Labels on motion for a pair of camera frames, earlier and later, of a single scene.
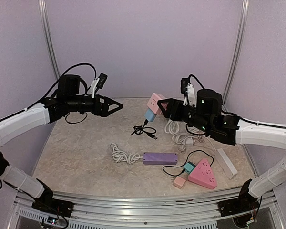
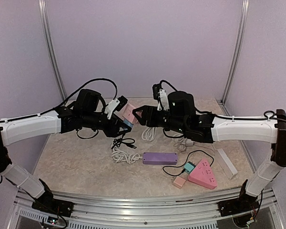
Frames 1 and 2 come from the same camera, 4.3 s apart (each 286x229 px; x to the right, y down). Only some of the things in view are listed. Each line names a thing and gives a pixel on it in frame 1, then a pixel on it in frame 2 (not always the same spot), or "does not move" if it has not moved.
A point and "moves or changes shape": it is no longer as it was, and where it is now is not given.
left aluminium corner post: [42, 4] does not move
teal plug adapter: [189, 166] does not move
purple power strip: [158, 158] does not move
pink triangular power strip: [202, 174] does not move
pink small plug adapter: [152, 103] moves or changes shape
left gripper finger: [109, 101] to [126, 128]
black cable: [139, 130] to [117, 142]
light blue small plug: [149, 115] moves or changes shape
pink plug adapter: [179, 182] does not move
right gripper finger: [171, 103] to [146, 109]
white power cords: [118, 155] does not move
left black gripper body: [74, 105] to [89, 121]
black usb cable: [185, 161] does not move
